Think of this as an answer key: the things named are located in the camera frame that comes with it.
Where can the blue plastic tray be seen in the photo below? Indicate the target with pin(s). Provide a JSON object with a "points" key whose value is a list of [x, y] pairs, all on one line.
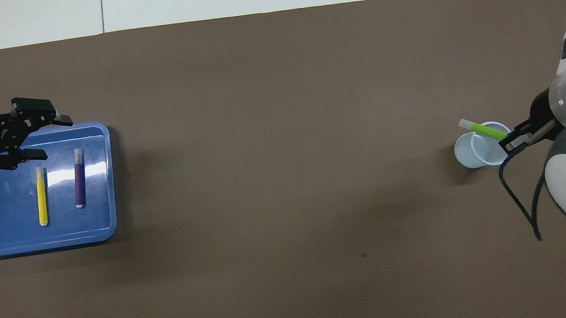
{"points": [[6, 223]]}

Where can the yellow pen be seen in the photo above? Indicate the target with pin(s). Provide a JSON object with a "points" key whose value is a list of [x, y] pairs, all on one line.
{"points": [[42, 198]]}

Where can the green pen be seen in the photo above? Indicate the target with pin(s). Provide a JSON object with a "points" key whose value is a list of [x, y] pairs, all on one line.
{"points": [[483, 129]]}

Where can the light blue mesh cup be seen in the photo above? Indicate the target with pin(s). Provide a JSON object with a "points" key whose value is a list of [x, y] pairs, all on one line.
{"points": [[467, 154]]}

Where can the purple pen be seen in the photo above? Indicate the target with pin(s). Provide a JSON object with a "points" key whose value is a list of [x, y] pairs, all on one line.
{"points": [[79, 181]]}

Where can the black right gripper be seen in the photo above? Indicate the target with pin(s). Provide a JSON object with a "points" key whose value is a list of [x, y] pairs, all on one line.
{"points": [[548, 113]]}

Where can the brown table mat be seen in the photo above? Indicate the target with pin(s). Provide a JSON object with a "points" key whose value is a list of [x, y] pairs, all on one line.
{"points": [[275, 182]]}

